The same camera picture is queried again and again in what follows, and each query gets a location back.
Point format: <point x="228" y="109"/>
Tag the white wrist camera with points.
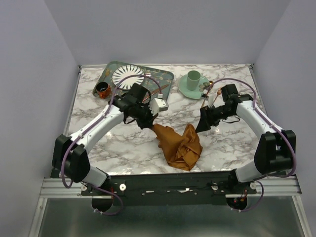
<point x="210" y="101"/>
<point x="158" y="105"/>

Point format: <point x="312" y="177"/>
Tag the copper black mug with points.
<point x="103" y="89"/>

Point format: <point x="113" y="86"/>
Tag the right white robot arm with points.
<point x="276" y="147"/>

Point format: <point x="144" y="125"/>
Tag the white black striped plate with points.
<point x="125" y="76"/>

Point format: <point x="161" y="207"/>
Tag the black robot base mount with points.
<point x="216" y="188"/>

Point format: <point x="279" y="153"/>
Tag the orange-brown cloth napkin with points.
<point x="180" y="151"/>

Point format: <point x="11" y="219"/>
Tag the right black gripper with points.
<point x="207" y="119"/>

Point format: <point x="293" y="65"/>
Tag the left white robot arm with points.
<point x="70" y="154"/>

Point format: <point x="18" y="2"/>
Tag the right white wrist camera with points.
<point x="210" y="101"/>

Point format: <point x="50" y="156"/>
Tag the teal floral serving tray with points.
<point x="153" y="79"/>

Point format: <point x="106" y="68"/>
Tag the copper table knife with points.
<point x="152" y="93"/>

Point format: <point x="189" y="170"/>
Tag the aluminium frame rail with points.
<point x="272" y="187"/>

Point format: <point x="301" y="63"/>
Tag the mint green saucer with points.
<point x="193" y="90"/>

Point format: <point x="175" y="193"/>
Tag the mint green cup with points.
<point x="193" y="78"/>

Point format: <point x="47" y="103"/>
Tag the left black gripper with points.
<point x="149" y="123"/>

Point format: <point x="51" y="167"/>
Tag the copper fork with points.
<point x="217" y="95"/>

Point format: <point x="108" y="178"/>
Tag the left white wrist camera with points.
<point x="158" y="105"/>

